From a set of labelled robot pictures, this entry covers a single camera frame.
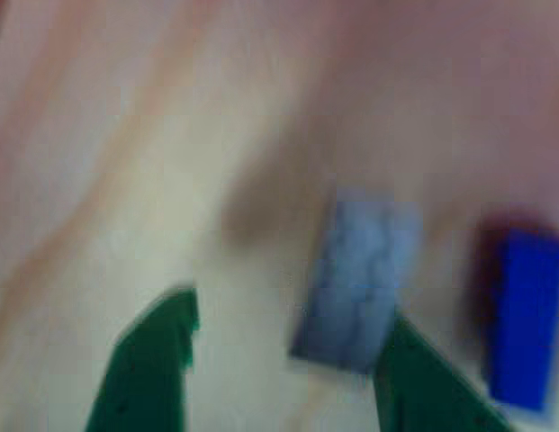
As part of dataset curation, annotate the dark grey lego plate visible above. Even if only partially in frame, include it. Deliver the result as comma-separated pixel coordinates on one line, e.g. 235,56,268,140
290,191,424,377

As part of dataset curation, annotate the blue long lego brick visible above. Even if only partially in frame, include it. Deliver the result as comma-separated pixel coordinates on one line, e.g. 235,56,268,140
483,224,559,413

